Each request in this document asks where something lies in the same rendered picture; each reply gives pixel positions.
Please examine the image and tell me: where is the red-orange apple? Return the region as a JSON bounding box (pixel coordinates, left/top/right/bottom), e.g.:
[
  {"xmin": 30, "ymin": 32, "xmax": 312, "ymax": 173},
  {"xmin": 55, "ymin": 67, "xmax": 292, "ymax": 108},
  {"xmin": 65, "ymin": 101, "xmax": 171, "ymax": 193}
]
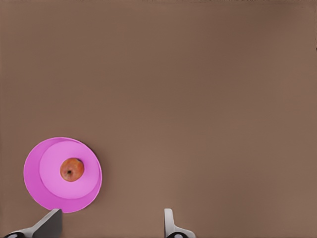
[{"xmin": 60, "ymin": 157, "xmax": 85, "ymax": 182}]

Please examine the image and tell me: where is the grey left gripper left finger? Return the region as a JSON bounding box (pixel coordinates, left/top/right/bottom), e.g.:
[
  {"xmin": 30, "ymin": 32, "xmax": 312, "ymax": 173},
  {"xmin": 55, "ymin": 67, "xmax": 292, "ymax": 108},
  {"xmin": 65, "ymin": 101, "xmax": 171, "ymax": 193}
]
[{"xmin": 2, "ymin": 208, "xmax": 63, "ymax": 238}]

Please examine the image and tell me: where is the pink round plate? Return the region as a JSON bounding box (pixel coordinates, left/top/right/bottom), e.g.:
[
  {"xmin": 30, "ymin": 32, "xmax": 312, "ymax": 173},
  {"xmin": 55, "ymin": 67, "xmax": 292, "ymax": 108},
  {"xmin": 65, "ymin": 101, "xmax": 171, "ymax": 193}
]
[{"xmin": 23, "ymin": 136, "xmax": 103, "ymax": 214}]

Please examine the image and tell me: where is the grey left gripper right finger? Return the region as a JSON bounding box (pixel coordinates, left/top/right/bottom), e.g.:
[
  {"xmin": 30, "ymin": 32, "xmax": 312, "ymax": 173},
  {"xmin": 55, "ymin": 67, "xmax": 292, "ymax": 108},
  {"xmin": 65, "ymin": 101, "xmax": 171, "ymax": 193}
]
[{"xmin": 164, "ymin": 208, "xmax": 196, "ymax": 238}]

